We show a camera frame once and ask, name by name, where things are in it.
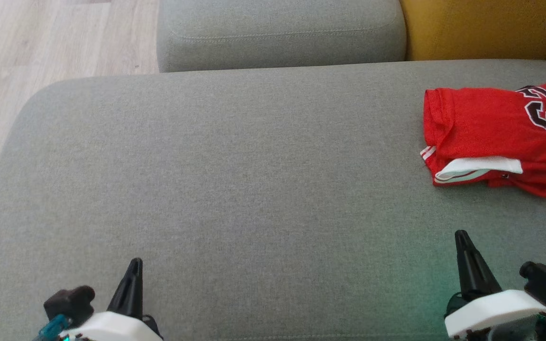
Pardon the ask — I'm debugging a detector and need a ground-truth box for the red jersey striped white trim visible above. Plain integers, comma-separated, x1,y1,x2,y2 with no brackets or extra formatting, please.
420,81,546,174

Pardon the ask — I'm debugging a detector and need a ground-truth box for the grey sofa seat cushion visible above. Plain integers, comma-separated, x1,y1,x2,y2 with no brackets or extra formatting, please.
157,0,408,73

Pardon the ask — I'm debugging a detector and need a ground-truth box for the red shorts white waistband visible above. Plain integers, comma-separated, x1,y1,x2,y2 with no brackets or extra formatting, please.
432,156,546,197

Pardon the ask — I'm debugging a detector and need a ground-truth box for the large grey sofa chaise cushion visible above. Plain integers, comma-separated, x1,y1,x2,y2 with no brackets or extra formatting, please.
0,59,546,341

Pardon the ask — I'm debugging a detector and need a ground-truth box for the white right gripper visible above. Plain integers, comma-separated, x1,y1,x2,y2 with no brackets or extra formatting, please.
445,230,546,341

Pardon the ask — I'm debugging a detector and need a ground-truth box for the wide yellow sofa backrest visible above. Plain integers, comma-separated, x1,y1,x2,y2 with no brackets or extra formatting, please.
400,0,546,61

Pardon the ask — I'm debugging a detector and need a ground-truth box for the black cable teal plug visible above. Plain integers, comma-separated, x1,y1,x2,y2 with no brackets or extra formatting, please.
37,314,70,341

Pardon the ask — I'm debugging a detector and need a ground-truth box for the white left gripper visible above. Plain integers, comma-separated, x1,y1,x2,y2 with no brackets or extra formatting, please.
60,258,164,341

